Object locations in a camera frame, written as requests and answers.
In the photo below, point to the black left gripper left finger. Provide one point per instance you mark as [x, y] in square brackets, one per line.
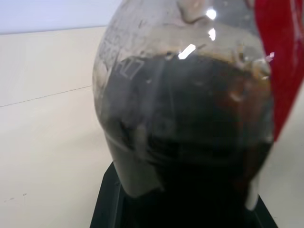
[107, 204]

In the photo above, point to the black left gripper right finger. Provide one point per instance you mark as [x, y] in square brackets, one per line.
[262, 217]

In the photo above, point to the plastic cola bottle red label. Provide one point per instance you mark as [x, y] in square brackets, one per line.
[190, 107]

